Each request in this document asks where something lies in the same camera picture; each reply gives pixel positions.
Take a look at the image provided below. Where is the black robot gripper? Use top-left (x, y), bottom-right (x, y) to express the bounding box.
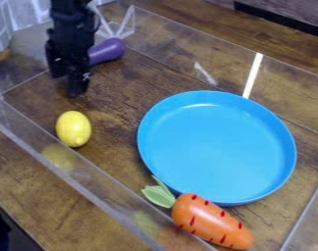
top-left (44, 0), bottom-right (96, 97)

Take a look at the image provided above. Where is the purple toy eggplant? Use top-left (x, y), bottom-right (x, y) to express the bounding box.
top-left (88, 38), bottom-right (126, 65)

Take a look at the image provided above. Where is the yellow toy lemon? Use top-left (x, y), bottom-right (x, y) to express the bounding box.
top-left (55, 111), bottom-right (92, 147)

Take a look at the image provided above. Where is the blue round tray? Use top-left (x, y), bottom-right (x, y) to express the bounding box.
top-left (137, 90), bottom-right (296, 206)

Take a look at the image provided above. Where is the white patterned curtain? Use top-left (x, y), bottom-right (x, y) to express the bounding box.
top-left (0, 0), bottom-right (51, 53)

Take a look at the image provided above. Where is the orange toy carrot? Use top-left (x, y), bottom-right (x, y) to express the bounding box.
top-left (141, 176), bottom-right (254, 250)

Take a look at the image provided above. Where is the clear acrylic enclosure wall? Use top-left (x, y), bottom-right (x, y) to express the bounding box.
top-left (0, 0), bottom-right (318, 251)

